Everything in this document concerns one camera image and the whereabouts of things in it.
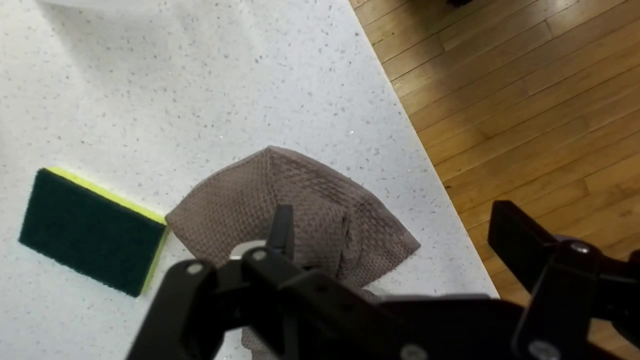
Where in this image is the green yellow sponge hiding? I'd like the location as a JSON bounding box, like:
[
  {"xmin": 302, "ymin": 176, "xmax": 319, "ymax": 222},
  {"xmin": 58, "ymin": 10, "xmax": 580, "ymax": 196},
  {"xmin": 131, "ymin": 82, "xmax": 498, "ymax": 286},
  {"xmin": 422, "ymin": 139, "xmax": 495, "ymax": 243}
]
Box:
[{"xmin": 16, "ymin": 166, "xmax": 171, "ymax": 299}]

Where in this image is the brown waffle towel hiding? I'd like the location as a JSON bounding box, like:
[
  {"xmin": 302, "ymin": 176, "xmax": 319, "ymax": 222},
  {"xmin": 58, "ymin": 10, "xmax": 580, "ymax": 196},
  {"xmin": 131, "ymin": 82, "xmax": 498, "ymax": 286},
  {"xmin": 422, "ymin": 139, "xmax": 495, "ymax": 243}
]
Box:
[{"xmin": 164, "ymin": 144, "xmax": 425, "ymax": 295}]

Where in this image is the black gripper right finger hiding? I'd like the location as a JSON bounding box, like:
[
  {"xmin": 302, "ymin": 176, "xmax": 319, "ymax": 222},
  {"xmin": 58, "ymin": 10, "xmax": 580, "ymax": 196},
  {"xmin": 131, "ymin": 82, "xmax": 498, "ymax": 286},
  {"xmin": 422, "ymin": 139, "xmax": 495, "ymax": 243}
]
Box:
[{"xmin": 486, "ymin": 197, "xmax": 640, "ymax": 360}]

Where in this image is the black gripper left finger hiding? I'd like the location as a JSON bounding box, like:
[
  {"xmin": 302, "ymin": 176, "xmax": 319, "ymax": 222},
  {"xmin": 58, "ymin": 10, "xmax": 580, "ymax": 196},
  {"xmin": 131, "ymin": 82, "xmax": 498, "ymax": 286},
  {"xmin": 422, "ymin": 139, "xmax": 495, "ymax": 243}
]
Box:
[{"xmin": 126, "ymin": 203, "xmax": 403, "ymax": 360}]

